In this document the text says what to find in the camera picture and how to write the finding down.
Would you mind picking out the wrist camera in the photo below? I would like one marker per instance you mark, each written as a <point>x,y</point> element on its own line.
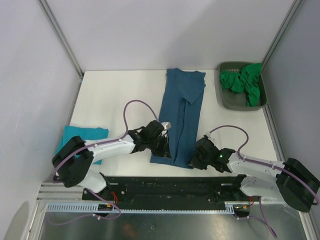
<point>208,135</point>
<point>166,125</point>

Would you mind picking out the right aluminium frame post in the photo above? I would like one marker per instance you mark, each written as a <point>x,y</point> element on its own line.
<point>289,17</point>

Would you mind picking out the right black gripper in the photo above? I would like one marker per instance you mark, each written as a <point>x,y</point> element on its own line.
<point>194,162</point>

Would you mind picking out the dark blue t shirt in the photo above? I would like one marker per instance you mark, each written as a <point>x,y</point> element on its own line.
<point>181,107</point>

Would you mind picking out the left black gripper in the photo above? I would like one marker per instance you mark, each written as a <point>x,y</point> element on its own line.
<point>164,152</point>

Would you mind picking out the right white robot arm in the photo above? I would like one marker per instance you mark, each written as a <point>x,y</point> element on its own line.
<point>289,181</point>

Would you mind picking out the grey plastic bin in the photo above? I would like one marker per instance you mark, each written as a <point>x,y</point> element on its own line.
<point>260,100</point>

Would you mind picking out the aluminium frame post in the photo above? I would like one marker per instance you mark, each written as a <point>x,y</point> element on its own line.
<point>289,17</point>
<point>52,20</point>

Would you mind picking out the left aluminium frame post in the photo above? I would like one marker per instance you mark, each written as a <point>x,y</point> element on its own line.
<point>52,20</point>

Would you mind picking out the green crumpled t shirt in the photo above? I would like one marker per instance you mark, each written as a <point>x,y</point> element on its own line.
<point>245,80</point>

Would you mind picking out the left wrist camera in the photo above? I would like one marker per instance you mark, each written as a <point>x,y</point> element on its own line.
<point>166,125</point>

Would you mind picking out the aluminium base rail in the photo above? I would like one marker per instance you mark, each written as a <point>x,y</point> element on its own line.
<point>57,186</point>

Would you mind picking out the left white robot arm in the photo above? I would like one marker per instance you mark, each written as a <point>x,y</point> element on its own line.
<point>73,162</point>

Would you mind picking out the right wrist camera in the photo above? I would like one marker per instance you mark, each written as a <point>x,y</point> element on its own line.
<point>208,135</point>

